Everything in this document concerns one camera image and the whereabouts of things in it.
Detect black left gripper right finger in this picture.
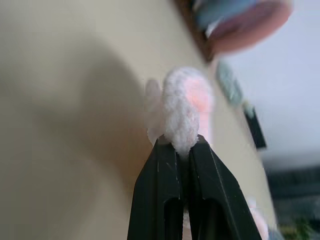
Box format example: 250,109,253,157
187,135,264,240

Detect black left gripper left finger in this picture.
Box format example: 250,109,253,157
126,138,186,240

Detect dark grey furniture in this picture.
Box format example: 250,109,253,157
262,152,320,226

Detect black rectangular object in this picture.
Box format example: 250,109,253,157
242,101,268,150

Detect pale green blurred object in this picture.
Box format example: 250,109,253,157
216,61,245,103

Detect dark brown wooden board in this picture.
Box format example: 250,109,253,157
174,0,216,63

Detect pink round container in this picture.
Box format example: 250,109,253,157
193,0,294,54

